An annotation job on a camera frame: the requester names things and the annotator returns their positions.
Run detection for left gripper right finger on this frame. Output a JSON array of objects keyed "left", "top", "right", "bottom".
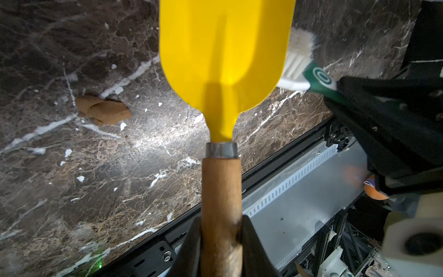
[{"left": 241, "top": 215, "right": 281, "bottom": 277}]

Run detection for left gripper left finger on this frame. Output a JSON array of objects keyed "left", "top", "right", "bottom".
[{"left": 167, "top": 217, "right": 201, "bottom": 277}]

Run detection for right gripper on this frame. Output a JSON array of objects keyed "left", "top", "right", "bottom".
[{"left": 324, "top": 77, "right": 443, "bottom": 194}]

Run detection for yellow shovel wooden handle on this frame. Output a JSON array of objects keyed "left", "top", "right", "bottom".
[{"left": 159, "top": 0, "right": 297, "bottom": 277}]

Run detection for orange ball under table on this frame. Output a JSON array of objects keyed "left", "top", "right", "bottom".
[{"left": 364, "top": 174, "right": 389, "bottom": 201}]

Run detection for black front rail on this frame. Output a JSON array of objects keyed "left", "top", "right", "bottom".
[{"left": 96, "top": 117, "right": 350, "bottom": 277}]

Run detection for white slotted cable duct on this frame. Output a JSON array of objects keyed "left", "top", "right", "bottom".
[{"left": 242, "top": 143, "right": 338, "bottom": 218}]

